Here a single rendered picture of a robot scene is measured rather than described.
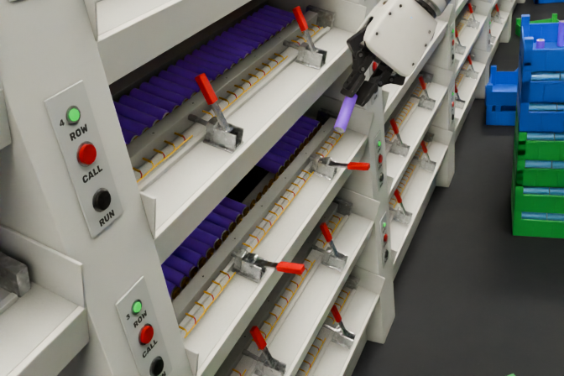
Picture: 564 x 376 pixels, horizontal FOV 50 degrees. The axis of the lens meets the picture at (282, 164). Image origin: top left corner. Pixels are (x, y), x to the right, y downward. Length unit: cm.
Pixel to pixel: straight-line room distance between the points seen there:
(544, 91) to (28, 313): 130
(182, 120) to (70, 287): 27
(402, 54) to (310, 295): 43
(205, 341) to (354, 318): 60
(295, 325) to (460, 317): 61
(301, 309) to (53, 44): 68
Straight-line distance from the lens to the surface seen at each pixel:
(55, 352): 53
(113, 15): 55
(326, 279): 109
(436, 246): 173
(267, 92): 83
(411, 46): 94
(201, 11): 63
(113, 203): 53
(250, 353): 94
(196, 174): 66
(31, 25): 46
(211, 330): 75
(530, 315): 155
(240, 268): 81
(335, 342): 124
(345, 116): 92
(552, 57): 155
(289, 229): 89
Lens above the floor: 105
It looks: 28 degrees down
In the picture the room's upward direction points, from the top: 9 degrees counter-clockwise
